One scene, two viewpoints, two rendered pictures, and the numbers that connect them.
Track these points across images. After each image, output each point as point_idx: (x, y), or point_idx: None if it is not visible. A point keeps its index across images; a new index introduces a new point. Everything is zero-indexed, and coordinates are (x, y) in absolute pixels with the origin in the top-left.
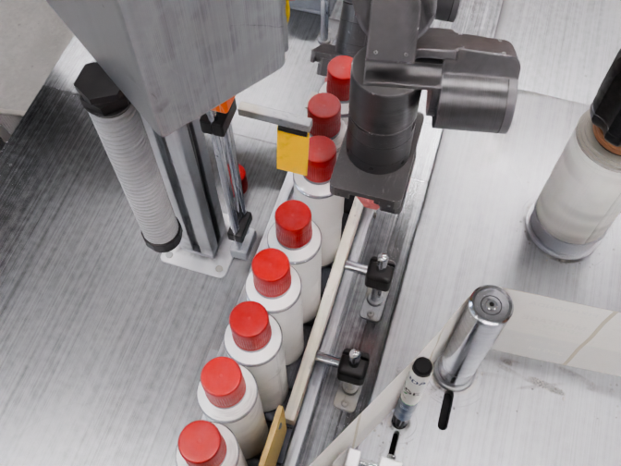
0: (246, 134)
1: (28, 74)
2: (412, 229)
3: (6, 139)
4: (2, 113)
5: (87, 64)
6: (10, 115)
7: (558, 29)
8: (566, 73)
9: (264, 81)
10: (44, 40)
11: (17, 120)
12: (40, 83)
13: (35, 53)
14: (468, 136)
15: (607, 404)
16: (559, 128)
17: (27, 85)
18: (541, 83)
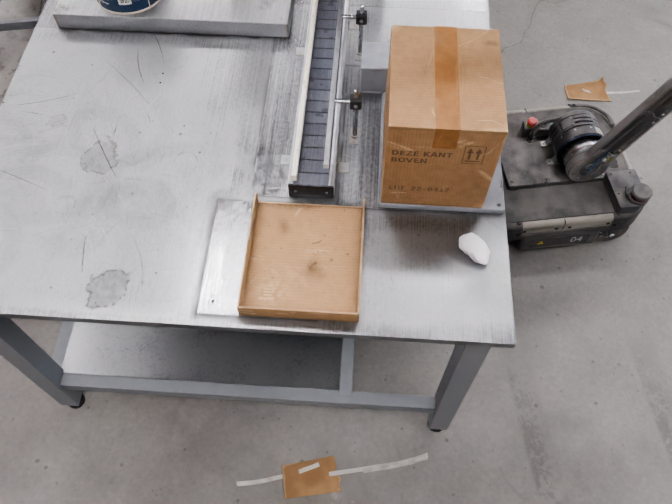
0: (381, 7)
1: (639, 323)
2: None
3: (568, 164)
4: (599, 214)
5: None
6: (592, 213)
7: (235, 81)
8: (231, 59)
9: (382, 30)
10: (651, 361)
11: (585, 210)
12: (623, 317)
13: (649, 345)
14: (279, 0)
15: None
16: (238, 9)
17: (632, 313)
18: (244, 52)
